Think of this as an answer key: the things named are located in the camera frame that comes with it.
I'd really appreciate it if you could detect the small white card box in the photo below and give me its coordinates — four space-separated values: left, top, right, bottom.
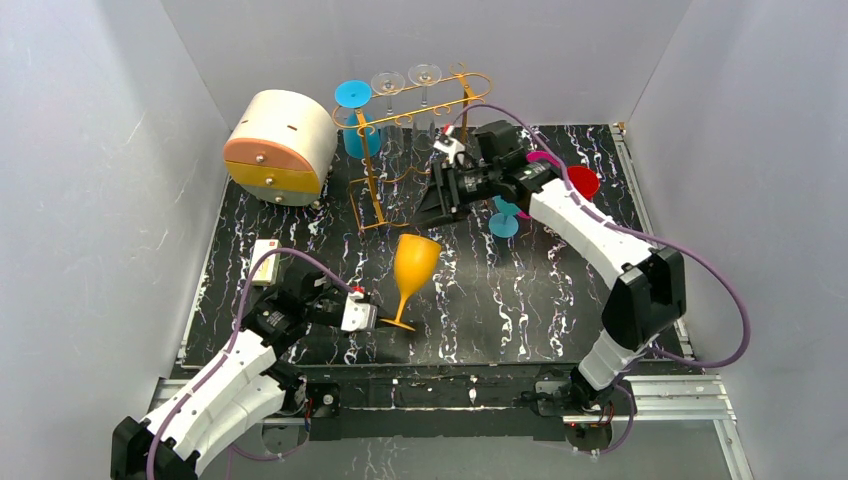
250 239 280 287

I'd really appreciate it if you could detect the red wine glass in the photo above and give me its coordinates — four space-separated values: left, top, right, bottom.
567 166 600 202

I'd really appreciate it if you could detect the round drawer storage box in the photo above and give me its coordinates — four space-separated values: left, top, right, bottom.
222 89 338 207

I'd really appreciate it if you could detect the rear blue wine glass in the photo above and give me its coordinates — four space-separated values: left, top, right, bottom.
334 80 382 159

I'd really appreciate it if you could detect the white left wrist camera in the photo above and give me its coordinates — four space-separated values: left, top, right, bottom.
340 287 379 333

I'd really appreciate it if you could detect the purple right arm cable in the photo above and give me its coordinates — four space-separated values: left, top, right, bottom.
443 103 753 458

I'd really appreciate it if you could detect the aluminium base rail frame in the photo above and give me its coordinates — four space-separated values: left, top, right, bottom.
142 122 757 480

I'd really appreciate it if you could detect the clear wine glass left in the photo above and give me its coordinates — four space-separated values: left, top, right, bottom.
370 71 405 157

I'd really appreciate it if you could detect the clear wine glass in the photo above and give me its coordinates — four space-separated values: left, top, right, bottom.
408 63 442 151
370 71 405 157

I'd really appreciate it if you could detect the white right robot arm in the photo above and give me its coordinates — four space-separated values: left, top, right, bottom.
413 120 687 410

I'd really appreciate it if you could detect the clear wine glass right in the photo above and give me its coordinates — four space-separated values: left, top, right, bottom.
408 63 442 151

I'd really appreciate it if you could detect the gold wire glass rack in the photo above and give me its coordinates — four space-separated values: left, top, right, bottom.
331 63 493 232

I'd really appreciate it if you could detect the magenta wine glass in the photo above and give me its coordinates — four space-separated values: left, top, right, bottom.
514 152 569 219

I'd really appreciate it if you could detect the yellow wine glass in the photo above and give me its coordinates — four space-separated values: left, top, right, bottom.
378 233 442 332

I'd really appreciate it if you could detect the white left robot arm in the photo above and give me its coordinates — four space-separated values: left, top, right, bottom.
110 267 370 479

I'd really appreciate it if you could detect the light blue wine glass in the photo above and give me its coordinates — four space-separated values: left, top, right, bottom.
488 196 521 239

